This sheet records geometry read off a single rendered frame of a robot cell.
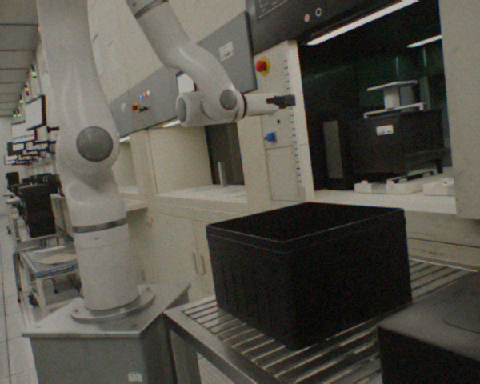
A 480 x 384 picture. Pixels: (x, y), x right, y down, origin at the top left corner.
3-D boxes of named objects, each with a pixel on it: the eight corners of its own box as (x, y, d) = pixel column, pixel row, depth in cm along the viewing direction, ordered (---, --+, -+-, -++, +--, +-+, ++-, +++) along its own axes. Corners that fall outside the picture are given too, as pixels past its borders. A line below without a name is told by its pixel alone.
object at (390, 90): (350, 184, 147) (341, 93, 144) (390, 175, 157) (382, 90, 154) (410, 184, 126) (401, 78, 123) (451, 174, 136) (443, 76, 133)
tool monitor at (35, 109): (27, 141, 398) (21, 103, 394) (82, 135, 422) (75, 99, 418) (30, 137, 362) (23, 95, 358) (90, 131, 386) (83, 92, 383)
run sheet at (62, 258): (33, 262, 305) (32, 259, 305) (62, 253, 323) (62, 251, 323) (54, 265, 285) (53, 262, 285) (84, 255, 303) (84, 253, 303)
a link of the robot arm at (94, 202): (76, 235, 86) (55, 119, 84) (66, 226, 103) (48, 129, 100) (133, 223, 92) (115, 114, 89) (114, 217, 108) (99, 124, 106)
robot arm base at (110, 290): (52, 323, 90) (36, 239, 88) (101, 291, 108) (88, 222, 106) (130, 322, 85) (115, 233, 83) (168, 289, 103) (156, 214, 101)
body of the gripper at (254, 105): (226, 122, 114) (261, 119, 120) (246, 118, 106) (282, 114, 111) (223, 94, 114) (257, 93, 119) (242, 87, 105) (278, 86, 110)
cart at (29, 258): (26, 306, 354) (16, 251, 349) (88, 289, 381) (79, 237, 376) (43, 343, 271) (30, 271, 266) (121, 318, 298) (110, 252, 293)
